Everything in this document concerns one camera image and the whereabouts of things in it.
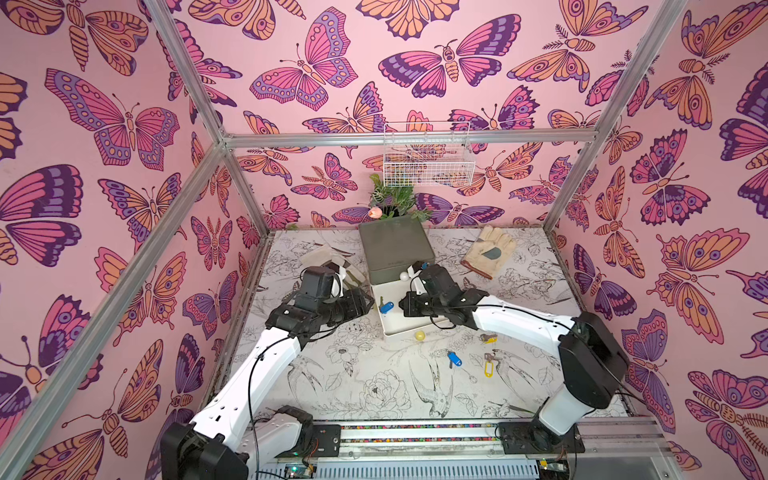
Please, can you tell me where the grey three-drawer storage box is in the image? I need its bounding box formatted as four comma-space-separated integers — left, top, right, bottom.
358, 217, 435, 340

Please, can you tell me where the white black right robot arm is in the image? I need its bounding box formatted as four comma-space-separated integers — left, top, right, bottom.
399, 264, 630, 454

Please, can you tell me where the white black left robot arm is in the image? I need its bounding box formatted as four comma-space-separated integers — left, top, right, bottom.
157, 288, 374, 479

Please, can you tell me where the grey white work glove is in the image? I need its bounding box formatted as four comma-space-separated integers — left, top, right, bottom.
301, 245, 368, 288

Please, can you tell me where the beige work glove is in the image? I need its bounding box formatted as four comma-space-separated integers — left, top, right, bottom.
461, 225, 517, 280

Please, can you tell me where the potted green plant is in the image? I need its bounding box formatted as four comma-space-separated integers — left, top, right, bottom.
367, 174, 431, 222

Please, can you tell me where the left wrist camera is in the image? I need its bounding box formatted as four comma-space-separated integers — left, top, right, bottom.
298, 266, 344, 301

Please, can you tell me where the white wire wall basket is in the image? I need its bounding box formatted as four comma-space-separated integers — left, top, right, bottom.
380, 121, 476, 188

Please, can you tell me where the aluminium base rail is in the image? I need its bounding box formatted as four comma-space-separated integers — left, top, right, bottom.
161, 418, 679, 480

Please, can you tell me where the aluminium cage frame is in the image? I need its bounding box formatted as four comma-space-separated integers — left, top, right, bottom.
0, 0, 691, 480

